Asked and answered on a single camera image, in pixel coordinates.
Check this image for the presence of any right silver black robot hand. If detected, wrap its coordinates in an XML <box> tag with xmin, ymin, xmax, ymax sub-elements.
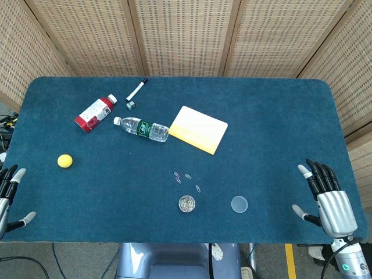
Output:
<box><xmin>292</xmin><ymin>158</ymin><xmax>359</xmax><ymax>239</ymax></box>

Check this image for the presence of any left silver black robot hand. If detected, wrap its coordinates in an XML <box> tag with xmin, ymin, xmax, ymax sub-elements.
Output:
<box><xmin>0</xmin><ymin>164</ymin><xmax>37</xmax><ymax>239</ymax></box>

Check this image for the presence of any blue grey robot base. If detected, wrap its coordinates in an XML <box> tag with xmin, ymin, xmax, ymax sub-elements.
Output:
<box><xmin>115</xmin><ymin>242</ymin><xmax>242</xmax><ymax>279</ymax></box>

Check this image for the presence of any clear round paper clip container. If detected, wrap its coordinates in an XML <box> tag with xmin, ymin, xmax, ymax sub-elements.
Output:
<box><xmin>178</xmin><ymin>195</ymin><xmax>196</xmax><ymax>213</ymax></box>

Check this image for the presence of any white shoe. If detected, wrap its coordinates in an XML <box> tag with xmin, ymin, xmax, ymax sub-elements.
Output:
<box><xmin>307</xmin><ymin>246</ymin><xmax>327</xmax><ymax>262</ymax></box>

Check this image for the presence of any yellow ball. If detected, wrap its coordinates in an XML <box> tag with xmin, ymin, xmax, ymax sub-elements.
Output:
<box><xmin>57</xmin><ymin>153</ymin><xmax>74</xmax><ymax>169</ymax></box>

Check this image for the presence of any clear round plastic lid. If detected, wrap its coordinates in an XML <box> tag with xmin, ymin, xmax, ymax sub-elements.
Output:
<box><xmin>231</xmin><ymin>196</ymin><xmax>249</xmax><ymax>214</ymax></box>

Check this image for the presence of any blue felt table mat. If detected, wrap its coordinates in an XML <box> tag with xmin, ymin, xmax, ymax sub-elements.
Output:
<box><xmin>2</xmin><ymin>76</ymin><xmax>367</xmax><ymax>244</ymax></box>

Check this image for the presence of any woven folding screen panel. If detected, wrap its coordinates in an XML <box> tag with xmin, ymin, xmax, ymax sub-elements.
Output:
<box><xmin>0</xmin><ymin>0</ymin><xmax>72</xmax><ymax>113</ymax></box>
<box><xmin>127</xmin><ymin>0</ymin><xmax>242</xmax><ymax>78</ymax></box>
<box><xmin>223</xmin><ymin>0</ymin><xmax>363</xmax><ymax>78</ymax></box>
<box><xmin>299</xmin><ymin>0</ymin><xmax>372</xmax><ymax>201</ymax></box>
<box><xmin>23</xmin><ymin>0</ymin><xmax>146</xmax><ymax>77</ymax></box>

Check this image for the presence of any red juice bottle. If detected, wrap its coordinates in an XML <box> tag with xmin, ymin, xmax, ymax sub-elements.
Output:
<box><xmin>74</xmin><ymin>93</ymin><xmax>119</xmax><ymax>134</ymax></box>

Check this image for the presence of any clear water bottle green label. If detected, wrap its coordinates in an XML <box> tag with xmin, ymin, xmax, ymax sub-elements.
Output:
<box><xmin>113</xmin><ymin>116</ymin><xmax>170</xmax><ymax>143</ymax></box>

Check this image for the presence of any yellow white notebook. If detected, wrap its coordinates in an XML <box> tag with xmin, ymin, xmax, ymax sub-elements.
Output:
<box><xmin>168</xmin><ymin>105</ymin><xmax>229</xmax><ymax>156</ymax></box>

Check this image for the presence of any white marker pen black cap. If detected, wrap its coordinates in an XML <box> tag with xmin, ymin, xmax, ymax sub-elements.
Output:
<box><xmin>126</xmin><ymin>77</ymin><xmax>149</xmax><ymax>102</ymax></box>

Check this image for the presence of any black floor cable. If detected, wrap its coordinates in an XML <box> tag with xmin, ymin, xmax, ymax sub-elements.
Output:
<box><xmin>0</xmin><ymin>255</ymin><xmax>51</xmax><ymax>279</ymax></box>

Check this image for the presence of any black robot wrist cable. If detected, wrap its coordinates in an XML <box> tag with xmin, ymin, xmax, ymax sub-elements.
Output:
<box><xmin>319</xmin><ymin>240</ymin><xmax>351</xmax><ymax>279</ymax></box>

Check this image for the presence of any blue floor cable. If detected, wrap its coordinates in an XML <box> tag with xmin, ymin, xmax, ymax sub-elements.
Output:
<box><xmin>51</xmin><ymin>242</ymin><xmax>64</xmax><ymax>279</ymax></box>

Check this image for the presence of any black yellow cable bundle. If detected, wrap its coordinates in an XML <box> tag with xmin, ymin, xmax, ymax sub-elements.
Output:
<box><xmin>0</xmin><ymin>114</ymin><xmax>19</xmax><ymax>152</ymax></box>

